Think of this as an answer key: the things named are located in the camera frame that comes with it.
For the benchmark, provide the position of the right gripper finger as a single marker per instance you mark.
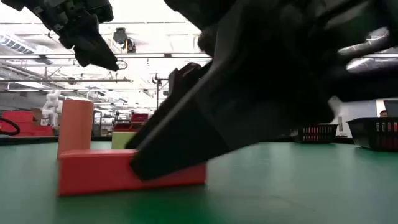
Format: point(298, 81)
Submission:
point(186, 140)
point(180, 87)

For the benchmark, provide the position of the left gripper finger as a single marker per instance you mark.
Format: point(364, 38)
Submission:
point(96, 54)

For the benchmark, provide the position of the red rectangular block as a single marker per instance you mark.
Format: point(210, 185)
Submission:
point(93, 171)

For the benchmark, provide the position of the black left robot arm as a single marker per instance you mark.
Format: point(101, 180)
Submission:
point(15, 3)

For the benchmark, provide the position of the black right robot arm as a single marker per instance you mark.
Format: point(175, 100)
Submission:
point(360, 87)

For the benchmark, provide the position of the black pole stand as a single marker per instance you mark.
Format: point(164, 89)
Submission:
point(157, 93)

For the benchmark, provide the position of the red tool cart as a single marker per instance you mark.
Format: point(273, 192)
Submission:
point(140, 118)

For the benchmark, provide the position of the black slotted plastic basket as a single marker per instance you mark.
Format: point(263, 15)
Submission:
point(360, 133)
point(298, 133)

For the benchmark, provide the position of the yellow-green cube block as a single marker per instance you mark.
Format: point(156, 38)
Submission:
point(121, 140)

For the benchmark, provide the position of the salmon cylinder block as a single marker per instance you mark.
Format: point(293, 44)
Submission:
point(74, 124)

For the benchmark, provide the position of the red tool cabinet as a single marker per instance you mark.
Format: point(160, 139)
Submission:
point(29, 128)

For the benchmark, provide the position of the green felt table mat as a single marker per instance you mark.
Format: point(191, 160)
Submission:
point(280, 186)

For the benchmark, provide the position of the person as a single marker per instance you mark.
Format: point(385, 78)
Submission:
point(384, 114)

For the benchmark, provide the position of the dark computer monitor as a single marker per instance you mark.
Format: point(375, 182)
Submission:
point(392, 108)

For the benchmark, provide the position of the black overhead camera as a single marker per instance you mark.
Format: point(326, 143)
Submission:
point(122, 37)

